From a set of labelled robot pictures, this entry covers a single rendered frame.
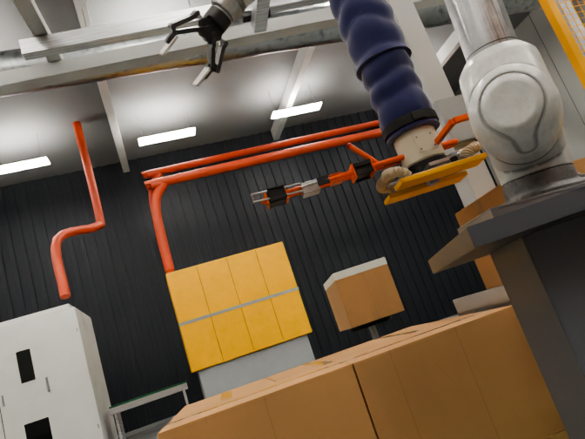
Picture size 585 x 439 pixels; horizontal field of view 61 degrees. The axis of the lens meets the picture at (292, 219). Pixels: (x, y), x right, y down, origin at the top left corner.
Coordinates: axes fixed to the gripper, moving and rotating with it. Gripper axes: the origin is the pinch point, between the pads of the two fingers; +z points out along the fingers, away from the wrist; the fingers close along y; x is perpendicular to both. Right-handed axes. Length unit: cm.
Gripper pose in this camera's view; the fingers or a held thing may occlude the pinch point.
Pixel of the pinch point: (180, 67)
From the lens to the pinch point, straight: 156.4
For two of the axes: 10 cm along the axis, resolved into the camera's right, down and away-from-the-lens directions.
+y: -5.6, -4.6, -6.9
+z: -5.9, 8.1, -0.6
